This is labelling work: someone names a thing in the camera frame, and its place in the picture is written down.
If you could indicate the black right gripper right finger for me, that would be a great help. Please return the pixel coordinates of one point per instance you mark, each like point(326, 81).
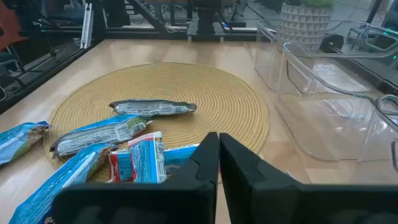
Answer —
point(280, 202)

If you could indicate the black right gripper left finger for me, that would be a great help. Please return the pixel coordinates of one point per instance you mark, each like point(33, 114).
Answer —
point(174, 202)

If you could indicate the red and blue granola bar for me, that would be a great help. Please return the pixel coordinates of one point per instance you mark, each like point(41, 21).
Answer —
point(146, 158)
point(119, 166)

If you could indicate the blue and grey granola bar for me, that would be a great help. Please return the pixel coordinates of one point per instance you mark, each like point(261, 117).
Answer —
point(93, 137)

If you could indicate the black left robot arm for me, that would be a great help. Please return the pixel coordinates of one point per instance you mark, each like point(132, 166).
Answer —
point(205, 18)

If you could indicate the clear plastic bin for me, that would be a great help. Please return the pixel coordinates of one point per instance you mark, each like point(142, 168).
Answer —
point(264, 62)
point(326, 124)
point(381, 98)

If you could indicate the round woven straw placemat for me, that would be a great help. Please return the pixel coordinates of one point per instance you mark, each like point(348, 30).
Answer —
point(202, 93)

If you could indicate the succulent in patterned pot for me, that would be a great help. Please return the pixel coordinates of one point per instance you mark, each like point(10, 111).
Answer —
point(304, 28)

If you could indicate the silver aluminium extrusion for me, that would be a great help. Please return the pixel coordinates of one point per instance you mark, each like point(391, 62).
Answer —
point(86, 25)

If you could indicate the orange chair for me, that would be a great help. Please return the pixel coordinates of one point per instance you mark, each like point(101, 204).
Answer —
point(9, 25)

